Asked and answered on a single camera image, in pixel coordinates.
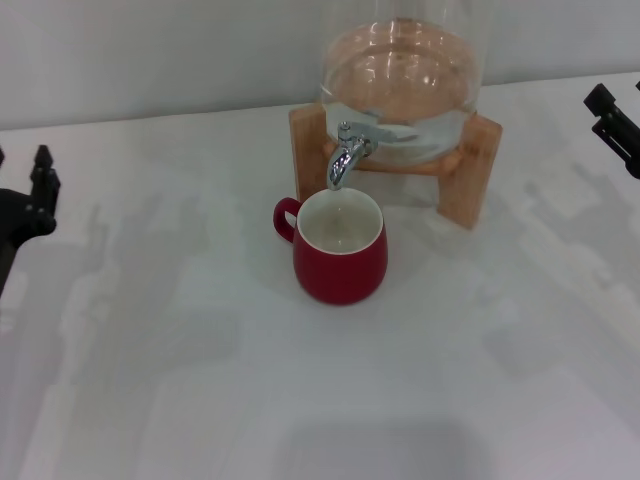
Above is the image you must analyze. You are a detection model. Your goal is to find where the wooden dispenser stand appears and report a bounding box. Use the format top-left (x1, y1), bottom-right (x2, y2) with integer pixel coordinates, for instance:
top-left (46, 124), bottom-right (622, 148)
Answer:
top-left (288, 102), bottom-right (503, 231)

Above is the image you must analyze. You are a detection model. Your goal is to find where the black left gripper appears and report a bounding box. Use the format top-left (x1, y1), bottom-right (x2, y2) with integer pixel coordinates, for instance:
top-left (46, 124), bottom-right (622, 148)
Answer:
top-left (0, 144), bottom-right (61, 296)

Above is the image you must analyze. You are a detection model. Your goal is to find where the chrome dispenser faucet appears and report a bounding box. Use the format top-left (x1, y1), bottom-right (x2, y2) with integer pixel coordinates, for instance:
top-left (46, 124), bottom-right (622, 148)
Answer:
top-left (326, 119), bottom-right (416, 192)

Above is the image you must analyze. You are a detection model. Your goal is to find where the red ceramic cup white inside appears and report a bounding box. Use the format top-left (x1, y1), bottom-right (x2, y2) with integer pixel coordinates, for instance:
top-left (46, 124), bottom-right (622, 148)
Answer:
top-left (272, 188), bottom-right (389, 305)

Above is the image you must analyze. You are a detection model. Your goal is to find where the clear glass water dispenser jar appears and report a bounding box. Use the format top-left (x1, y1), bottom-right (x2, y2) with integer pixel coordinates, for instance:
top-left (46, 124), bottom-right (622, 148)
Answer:
top-left (315, 0), bottom-right (485, 166)

